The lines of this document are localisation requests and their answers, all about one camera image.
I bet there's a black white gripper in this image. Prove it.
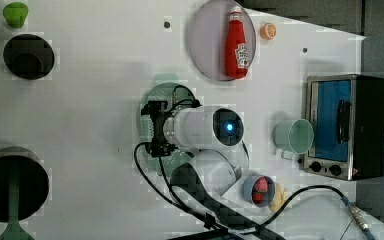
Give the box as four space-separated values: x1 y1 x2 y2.
141 100 176 158

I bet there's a green plastic strainer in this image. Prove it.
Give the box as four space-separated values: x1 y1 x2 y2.
137 73 200 176

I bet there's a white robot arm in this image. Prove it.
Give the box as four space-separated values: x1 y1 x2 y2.
140 99 286 240

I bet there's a blue bowl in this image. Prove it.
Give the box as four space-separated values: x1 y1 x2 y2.
242 175 276 207

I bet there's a red strawberry toy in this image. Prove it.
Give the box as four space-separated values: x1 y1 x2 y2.
252 177 268 204

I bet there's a grey round plate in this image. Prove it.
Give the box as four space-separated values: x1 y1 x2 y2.
188 0 256 81

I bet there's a red ketchup bottle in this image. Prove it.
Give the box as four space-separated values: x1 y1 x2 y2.
225 6 249 79

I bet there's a yellow banana toy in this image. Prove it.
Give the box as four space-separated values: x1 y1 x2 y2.
269 183 287 213

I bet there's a green mug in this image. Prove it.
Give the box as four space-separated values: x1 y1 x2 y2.
274 119 314 160

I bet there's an orange slice toy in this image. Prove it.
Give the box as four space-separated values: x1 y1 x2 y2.
260 23 277 40

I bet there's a black toaster oven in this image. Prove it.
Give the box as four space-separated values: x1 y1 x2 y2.
303 74 384 181

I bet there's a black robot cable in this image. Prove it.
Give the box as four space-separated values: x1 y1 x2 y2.
133 141 378 240

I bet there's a green cylinder post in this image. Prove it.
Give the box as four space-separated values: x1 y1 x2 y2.
3 2 29 29

